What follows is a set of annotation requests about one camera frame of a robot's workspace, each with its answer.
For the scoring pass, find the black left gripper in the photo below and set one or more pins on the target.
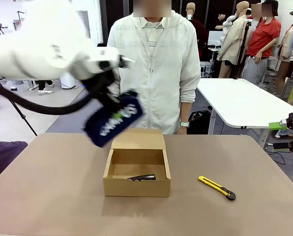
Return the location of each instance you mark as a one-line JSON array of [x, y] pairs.
[[99, 84]]

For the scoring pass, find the navy blue printed pouch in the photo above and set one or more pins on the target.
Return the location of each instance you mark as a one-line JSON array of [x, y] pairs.
[[126, 115]]

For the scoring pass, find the black curved plastic item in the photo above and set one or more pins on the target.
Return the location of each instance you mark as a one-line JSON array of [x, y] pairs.
[[144, 177]]

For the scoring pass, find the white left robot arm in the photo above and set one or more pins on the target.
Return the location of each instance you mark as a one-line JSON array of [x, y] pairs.
[[43, 41]]

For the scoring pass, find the person's left forearm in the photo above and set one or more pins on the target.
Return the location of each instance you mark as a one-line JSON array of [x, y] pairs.
[[185, 111]]

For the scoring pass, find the brown cardboard box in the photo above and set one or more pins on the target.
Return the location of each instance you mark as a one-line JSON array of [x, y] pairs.
[[136, 169]]

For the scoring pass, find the person's left hand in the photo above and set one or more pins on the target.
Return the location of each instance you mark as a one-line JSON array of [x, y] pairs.
[[182, 130]]

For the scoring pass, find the white folding table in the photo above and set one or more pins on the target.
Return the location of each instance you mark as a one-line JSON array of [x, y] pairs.
[[240, 103]]

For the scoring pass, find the white air purifier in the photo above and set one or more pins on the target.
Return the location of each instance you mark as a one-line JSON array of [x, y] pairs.
[[67, 82]]

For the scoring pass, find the person in white jacket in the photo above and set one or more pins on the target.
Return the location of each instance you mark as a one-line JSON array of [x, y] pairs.
[[158, 73]]

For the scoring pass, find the pale green wristwatch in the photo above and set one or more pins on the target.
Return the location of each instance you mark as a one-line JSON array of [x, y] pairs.
[[184, 124]]

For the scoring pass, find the person in black shirt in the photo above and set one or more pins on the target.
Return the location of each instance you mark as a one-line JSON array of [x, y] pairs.
[[45, 86]]

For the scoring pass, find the yellow utility knife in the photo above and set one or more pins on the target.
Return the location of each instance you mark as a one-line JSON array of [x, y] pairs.
[[215, 185]]

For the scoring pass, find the mannequin in tan jacket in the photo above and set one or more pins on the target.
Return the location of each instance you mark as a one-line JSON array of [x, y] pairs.
[[287, 49]]

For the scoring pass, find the black light stand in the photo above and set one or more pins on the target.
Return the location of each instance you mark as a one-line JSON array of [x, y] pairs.
[[242, 49]]

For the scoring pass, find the person in red shirt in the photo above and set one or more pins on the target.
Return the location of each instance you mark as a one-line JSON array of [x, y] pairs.
[[262, 39]]

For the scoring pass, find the mannequin in beige coat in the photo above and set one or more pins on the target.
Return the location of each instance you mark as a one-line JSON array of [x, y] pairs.
[[232, 41]]

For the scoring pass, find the mannequin in dark clothes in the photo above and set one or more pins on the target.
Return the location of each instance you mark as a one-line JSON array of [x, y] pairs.
[[195, 29]]

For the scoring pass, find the white monitor back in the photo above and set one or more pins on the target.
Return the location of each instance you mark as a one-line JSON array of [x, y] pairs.
[[214, 38]]

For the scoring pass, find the dark purple cloth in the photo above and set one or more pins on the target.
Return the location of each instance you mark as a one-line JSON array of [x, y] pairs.
[[4, 159]]

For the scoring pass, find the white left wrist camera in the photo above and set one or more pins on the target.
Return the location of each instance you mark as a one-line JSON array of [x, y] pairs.
[[126, 61]]

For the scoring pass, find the grey wall panel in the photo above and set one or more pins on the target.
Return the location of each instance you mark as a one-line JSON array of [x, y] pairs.
[[85, 22]]

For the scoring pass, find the black camera tripod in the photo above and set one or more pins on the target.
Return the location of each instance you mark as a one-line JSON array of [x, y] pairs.
[[23, 116]]

